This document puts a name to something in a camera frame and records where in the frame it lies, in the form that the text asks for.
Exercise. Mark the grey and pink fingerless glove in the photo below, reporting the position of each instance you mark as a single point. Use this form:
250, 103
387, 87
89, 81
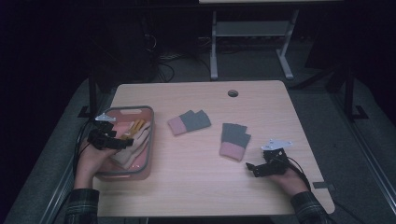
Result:
194, 120
234, 140

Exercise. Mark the black metal stand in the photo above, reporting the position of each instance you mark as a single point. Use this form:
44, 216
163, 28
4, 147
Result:
350, 96
92, 93

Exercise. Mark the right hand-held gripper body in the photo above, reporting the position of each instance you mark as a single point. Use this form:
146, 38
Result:
275, 163

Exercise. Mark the white metal table frame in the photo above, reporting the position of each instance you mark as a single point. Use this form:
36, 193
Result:
252, 28

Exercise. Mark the aluminium rail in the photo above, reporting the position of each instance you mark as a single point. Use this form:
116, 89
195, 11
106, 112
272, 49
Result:
370, 155
59, 189

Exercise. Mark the person's right hand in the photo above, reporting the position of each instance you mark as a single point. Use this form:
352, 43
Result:
292, 183

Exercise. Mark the grey tape strip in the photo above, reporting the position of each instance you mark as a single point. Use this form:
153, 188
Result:
325, 186

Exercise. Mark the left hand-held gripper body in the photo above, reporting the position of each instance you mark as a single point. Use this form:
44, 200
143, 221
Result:
104, 140

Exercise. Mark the person's left hand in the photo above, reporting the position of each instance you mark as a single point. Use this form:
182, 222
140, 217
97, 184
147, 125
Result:
88, 165

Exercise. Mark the pink basket with grey rim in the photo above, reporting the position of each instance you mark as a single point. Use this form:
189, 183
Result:
141, 115

